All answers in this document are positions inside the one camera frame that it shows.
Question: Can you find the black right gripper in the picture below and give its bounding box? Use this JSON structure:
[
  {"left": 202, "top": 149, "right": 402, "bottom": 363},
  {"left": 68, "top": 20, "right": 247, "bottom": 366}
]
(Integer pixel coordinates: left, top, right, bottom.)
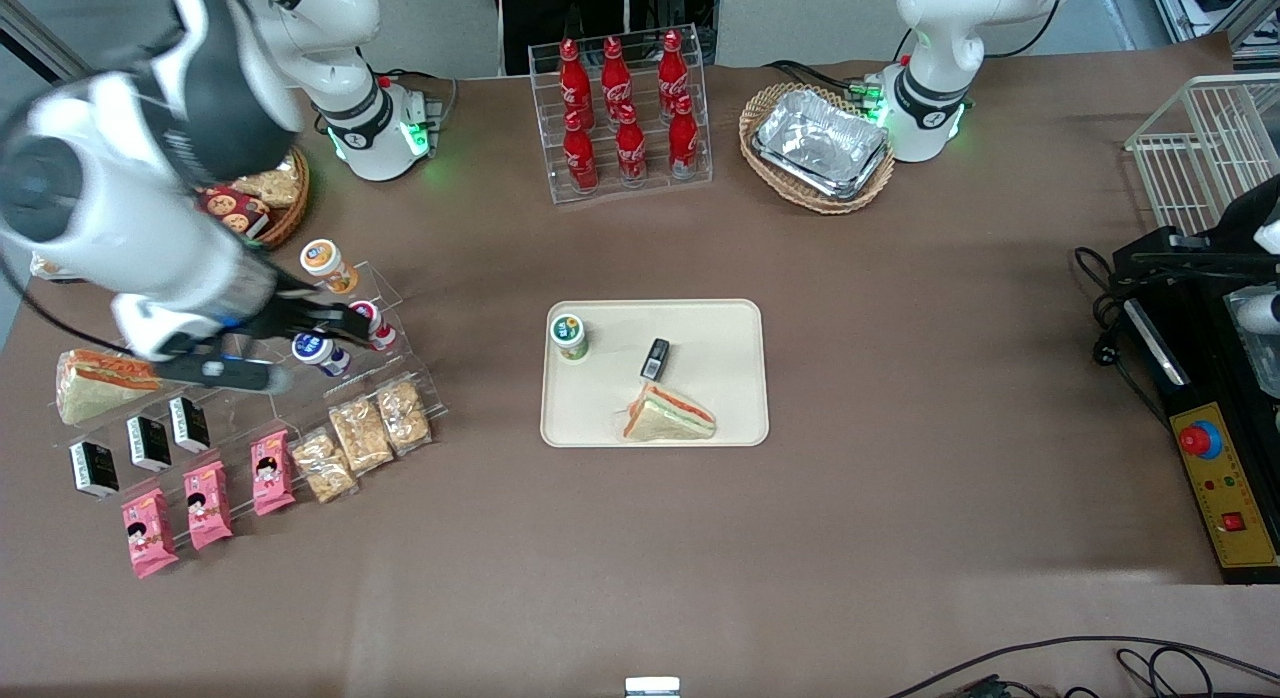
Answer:
[{"left": 222, "top": 286, "right": 372, "bottom": 345}]

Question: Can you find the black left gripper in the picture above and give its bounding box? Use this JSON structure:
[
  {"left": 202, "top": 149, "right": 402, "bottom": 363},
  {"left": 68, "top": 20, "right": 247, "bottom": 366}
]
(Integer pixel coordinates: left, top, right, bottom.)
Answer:
[{"left": 1113, "top": 175, "right": 1280, "bottom": 279}]

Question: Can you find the green gum bottle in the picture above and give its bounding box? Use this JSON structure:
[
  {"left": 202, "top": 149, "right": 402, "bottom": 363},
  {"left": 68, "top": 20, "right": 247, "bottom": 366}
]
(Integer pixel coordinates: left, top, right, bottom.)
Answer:
[{"left": 550, "top": 314, "right": 589, "bottom": 363}]

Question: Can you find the blue gum bottle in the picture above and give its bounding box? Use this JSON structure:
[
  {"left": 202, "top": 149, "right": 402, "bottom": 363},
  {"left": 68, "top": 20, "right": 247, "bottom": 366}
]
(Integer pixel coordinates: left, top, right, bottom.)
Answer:
[{"left": 292, "top": 333, "right": 351, "bottom": 377}]

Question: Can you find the orange gum bottle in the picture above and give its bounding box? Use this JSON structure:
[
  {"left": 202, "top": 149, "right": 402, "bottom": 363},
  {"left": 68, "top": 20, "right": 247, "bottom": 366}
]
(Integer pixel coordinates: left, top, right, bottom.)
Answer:
[{"left": 300, "top": 239, "right": 359, "bottom": 296}]

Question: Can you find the red gum bottle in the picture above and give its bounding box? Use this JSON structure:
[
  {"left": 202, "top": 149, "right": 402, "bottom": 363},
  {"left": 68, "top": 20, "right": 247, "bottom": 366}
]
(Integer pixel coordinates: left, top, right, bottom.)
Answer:
[{"left": 348, "top": 300, "right": 398, "bottom": 354}]

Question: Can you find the cream plastic tray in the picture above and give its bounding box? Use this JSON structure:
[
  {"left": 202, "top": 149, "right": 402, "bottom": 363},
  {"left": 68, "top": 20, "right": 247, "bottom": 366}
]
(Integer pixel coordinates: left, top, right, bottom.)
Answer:
[{"left": 540, "top": 299, "right": 770, "bottom": 448}]

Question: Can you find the silver foil tray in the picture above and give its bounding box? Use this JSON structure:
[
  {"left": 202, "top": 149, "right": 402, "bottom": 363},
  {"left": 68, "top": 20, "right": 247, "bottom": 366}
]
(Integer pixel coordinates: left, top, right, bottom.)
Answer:
[{"left": 752, "top": 88, "right": 891, "bottom": 201}]

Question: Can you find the clear acrylic display stand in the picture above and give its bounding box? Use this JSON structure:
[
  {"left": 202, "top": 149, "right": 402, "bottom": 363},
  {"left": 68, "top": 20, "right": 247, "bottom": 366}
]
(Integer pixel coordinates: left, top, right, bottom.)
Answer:
[{"left": 55, "top": 261, "right": 448, "bottom": 544}]

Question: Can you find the round brown wicker basket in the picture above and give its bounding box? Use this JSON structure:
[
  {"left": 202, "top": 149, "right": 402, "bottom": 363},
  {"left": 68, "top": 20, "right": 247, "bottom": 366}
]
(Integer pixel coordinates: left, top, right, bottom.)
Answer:
[{"left": 245, "top": 146, "right": 311, "bottom": 251}]

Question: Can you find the clear cracker snack pack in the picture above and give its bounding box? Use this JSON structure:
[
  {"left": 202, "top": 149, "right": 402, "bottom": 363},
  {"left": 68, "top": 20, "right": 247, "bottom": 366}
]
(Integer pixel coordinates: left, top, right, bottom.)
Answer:
[
  {"left": 328, "top": 396, "right": 394, "bottom": 476},
  {"left": 290, "top": 428, "right": 358, "bottom": 504},
  {"left": 377, "top": 376, "right": 433, "bottom": 454}
]

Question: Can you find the red cookie box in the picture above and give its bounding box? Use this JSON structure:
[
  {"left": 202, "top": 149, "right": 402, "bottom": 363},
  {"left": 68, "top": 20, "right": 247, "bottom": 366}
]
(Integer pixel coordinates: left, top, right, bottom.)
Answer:
[{"left": 198, "top": 185, "right": 272, "bottom": 243}]

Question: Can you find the clear cracker snack bag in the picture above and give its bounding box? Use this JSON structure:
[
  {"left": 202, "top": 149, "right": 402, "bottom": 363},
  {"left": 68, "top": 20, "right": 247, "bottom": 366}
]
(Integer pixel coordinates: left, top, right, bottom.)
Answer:
[{"left": 232, "top": 166, "right": 302, "bottom": 208}]

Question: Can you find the black yellow control box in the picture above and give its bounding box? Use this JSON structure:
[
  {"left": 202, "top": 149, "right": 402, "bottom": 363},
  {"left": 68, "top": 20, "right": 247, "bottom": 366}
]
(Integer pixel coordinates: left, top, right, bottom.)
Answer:
[{"left": 1118, "top": 268, "right": 1280, "bottom": 585}]

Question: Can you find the pink snack pack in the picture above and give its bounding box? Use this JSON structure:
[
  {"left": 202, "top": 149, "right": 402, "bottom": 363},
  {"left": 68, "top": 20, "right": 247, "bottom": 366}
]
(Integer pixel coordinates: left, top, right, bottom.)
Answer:
[
  {"left": 183, "top": 460, "right": 234, "bottom": 551},
  {"left": 250, "top": 430, "right": 297, "bottom": 517},
  {"left": 121, "top": 488, "right": 180, "bottom": 579}
]

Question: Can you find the wrapped triangle sandwich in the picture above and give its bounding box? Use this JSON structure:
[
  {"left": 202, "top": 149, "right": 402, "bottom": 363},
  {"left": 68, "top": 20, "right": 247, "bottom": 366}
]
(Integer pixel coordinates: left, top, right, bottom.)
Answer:
[
  {"left": 55, "top": 348, "right": 167, "bottom": 426},
  {"left": 622, "top": 382, "right": 718, "bottom": 443}
]

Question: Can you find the clear acrylic bottle rack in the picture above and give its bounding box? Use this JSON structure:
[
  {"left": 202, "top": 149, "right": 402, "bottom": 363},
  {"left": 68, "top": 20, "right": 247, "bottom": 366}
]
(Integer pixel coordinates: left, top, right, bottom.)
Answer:
[{"left": 528, "top": 23, "right": 714, "bottom": 207}]

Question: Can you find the red cola bottle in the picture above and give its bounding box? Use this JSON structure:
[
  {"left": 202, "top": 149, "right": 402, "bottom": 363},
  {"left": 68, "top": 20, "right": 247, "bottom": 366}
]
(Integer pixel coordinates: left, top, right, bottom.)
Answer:
[
  {"left": 668, "top": 95, "right": 701, "bottom": 179},
  {"left": 600, "top": 36, "right": 634, "bottom": 119},
  {"left": 563, "top": 111, "right": 599, "bottom": 194},
  {"left": 657, "top": 30, "right": 691, "bottom": 114},
  {"left": 558, "top": 38, "right": 593, "bottom": 129},
  {"left": 615, "top": 103, "right": 648, "bottom": 185}
]

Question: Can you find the person in background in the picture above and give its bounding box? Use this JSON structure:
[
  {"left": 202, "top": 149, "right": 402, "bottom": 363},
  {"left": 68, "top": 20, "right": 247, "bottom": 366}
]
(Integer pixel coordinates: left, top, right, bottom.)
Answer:
[{"left": 498, "top": 0, "right": 626, "bottom": 76}]

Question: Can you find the oval tan wicker basket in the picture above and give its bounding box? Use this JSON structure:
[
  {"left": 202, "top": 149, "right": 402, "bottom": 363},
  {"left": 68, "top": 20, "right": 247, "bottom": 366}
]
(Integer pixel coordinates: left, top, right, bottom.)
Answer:
[{"left": 739, "top": 82, "right": 896, "bottom": 215}]

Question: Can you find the black cable with plug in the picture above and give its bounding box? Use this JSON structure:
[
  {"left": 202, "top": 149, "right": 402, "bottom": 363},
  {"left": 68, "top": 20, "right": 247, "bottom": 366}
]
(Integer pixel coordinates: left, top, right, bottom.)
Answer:
[{"left": 1072, "top": 246, "right": 1173, "bottom": 431}]

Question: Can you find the white wire basket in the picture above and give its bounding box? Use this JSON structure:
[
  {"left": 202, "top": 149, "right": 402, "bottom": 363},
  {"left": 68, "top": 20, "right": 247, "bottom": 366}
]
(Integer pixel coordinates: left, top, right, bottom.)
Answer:
[{"left": 1125, "top": 73, "right": 1280, "bottom": 239}]

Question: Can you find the black base cable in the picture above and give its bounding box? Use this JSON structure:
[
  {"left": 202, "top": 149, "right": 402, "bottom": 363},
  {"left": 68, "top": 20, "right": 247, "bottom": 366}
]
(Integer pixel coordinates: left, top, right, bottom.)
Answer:
[
  {"left": 765, "top": 60, "right": 883, "bottom": 105},
  {"left": 375, "top": 70, "right": 461, "bottom": 131}
]

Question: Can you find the aluminium frame rack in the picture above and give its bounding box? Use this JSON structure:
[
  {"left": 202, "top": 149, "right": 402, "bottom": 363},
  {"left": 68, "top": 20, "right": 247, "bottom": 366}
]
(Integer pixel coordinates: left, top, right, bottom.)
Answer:
[{"left": 1145, "top": 0, "right": 1280, "bottom": 74}]

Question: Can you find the long black cable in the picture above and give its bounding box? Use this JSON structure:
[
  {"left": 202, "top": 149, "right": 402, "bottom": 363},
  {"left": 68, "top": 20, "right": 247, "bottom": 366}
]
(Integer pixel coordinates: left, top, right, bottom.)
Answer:
[{"left": 885, "top": 635, "right": 1280, "bottom": 698}]

